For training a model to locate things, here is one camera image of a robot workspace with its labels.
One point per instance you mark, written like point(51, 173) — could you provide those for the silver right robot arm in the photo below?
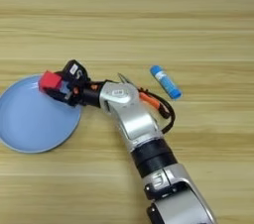
point(142, 125)

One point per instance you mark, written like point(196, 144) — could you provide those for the blue glue stick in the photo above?
point(166, 82)

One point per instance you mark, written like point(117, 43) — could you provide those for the black box with white label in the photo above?
point(75, 71)

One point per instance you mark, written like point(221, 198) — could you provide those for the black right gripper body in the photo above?
point(87, 95)

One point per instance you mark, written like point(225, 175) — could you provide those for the light blue round plate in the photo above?
point(29, 122)

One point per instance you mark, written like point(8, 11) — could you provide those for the red cube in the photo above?
point(50, 80)

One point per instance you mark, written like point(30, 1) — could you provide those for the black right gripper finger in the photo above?
point(59, 95)

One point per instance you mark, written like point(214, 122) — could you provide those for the orange black needle-nose pliers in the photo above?
point(149, 99)

